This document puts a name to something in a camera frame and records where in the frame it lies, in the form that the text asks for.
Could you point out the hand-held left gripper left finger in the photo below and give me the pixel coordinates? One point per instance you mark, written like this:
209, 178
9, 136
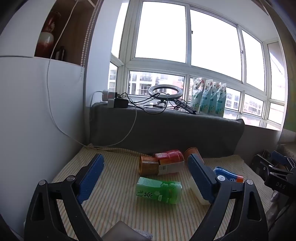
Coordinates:
91, 178

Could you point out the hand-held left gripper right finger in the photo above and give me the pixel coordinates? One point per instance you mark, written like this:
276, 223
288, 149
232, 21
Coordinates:
201, 180

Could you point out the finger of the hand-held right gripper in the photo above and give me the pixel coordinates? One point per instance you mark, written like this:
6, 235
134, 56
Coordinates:
262, 163
280, 156

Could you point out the translucent white cup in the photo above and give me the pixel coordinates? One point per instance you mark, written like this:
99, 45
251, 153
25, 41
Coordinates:
196, 192

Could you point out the orange paper cup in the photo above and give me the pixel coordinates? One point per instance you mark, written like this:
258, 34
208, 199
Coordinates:
193, 151

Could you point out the gold brown cup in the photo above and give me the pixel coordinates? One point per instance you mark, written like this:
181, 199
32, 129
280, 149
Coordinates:
148, 165

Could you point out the white crumpled cloth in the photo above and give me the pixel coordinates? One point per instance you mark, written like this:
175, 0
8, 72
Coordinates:
277, 200

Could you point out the striped bed sheet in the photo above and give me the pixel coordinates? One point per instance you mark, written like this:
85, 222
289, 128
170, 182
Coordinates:
120, 176

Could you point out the red snack packet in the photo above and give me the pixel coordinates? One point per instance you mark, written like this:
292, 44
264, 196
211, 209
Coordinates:
170, 160

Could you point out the green tea bottle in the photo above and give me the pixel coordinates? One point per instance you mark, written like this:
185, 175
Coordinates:
159, 191

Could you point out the grey flat object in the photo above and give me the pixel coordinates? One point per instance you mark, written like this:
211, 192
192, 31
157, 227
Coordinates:
129, 233

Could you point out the green white refill pouch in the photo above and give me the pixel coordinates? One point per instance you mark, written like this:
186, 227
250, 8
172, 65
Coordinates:
196, 95
221, 102
214, 99
206, 97

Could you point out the black power adapter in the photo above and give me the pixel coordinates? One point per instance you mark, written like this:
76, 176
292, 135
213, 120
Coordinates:
121, 102

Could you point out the white power strip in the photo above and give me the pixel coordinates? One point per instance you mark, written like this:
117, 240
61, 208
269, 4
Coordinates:
108, 95

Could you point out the white cabinet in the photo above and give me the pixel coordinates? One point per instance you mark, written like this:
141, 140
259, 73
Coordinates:
34, 104

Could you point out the dark bottle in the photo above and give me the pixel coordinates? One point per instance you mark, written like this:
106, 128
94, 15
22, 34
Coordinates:
60, 53

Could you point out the white beaded strip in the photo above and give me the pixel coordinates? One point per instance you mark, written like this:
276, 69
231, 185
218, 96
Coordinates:
89, 32

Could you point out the red white vase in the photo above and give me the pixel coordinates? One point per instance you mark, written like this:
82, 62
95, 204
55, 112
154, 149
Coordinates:
46, 37

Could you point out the white window frame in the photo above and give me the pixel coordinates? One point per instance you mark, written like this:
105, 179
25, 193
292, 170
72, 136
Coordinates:
188, 62

